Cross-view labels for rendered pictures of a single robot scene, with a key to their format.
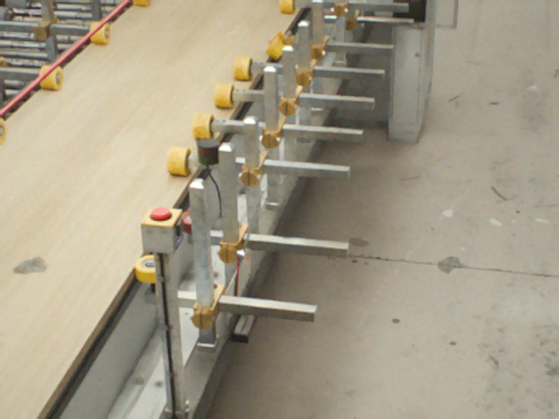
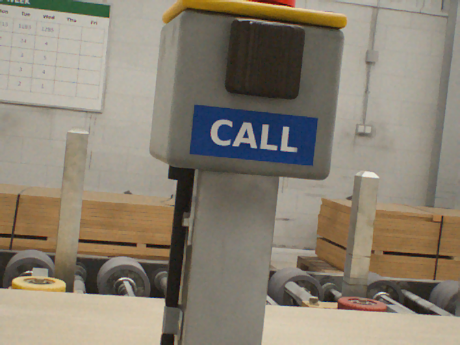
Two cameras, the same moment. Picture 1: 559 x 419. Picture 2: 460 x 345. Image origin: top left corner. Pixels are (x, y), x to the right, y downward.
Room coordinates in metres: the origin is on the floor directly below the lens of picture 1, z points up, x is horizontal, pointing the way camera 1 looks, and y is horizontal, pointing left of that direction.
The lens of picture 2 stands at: (1.72, -0.10, 1.17)
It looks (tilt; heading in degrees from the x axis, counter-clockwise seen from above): 3 degrees down; 65
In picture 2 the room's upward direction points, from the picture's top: 6 degrees clockwise
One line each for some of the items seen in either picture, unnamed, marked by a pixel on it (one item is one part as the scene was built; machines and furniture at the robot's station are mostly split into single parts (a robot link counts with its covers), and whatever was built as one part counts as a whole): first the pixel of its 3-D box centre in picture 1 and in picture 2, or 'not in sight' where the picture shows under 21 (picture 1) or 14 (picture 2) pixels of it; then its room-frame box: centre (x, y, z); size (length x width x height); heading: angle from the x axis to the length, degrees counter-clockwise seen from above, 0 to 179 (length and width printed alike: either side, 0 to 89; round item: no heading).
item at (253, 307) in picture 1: (230, 305); not in sight; (2.16, 0.13, 0.81); 0.43 x 0.03 x 0.04; 77
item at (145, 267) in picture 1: (152, 281); not in sight; (2.21, 0.32, 0.85); 0.08 x 0.08 x 0.11
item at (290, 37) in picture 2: (180, 227); (265, 59); (1.87, 0.21, 1.20); 0.03 x 0.01 x 0.03; 167
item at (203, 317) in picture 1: (208, 306); not in sight; (2.16, 0.18, 0.81); 0.14 x 0.06 x 0.05; 167
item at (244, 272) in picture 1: (239, 284); not in sight; (2.34, 0.11, 0.75); 0.26 x 0.01 x 0.10; 167
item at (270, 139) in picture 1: (274, 132); not in sight; (2.89, 0.01, 0.95); 0.14 x 0.06 x 0.05; 167
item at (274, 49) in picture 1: (276, 47); not in sight; (3.67, 0.00, 0.93); 0.09 x 0.08 x 0.09; 77
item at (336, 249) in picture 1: (267, 244); not in sight; (2.40, 0.03, 0.84); 0.43 x 0.03 x 0.04; 77
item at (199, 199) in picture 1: (203, 269); not in sight; (2.14, 0.19, 0.93); 0.04 x 0.04 x 0.48; 77
